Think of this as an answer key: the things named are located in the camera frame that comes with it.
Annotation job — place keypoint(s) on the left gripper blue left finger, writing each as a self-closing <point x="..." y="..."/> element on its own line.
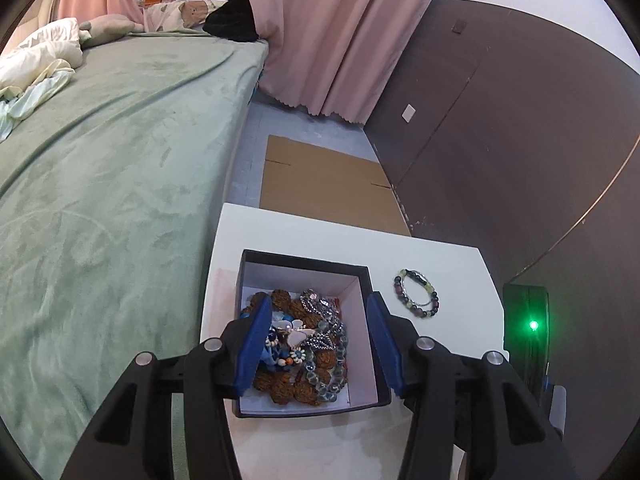
<point x="254" y="335"/>

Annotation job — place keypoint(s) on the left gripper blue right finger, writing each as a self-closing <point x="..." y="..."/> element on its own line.
<point x="389" y="355"/>

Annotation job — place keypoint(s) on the white shell pendant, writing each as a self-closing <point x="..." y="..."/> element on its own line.
<point x="293" y="333"/>

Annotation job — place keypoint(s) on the black square jewelry box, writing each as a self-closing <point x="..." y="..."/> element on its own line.
<point x="317" y="357"/>

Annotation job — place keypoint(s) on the flat brown cardboard sheet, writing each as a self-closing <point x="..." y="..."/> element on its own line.
<point x="322" y="184"/>

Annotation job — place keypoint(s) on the green bed blanket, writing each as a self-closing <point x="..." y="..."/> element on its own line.
<point x="110" y="198"/>

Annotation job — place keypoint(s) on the pink curtain right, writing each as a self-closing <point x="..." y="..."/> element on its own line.
<point x="333" y="57"/>

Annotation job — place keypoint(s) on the black clothing pile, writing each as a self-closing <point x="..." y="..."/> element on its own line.
<point x="233" y="21"/>

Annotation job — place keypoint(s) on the patterned cream pillow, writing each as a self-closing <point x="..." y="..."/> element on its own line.
<point x="179" y="15"/>

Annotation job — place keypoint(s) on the grey green pillow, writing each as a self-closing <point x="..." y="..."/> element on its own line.
<point x="106" y="28"/>

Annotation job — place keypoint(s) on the cream crumpled duvet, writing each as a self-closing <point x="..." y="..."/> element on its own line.
<point x="37" y="68"/>

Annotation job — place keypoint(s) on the cream padded headboard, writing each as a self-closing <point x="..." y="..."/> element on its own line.
<point x="39" y="14"/>

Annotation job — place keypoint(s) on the white wall socket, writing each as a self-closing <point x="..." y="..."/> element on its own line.
<point x="408" y="113"/>

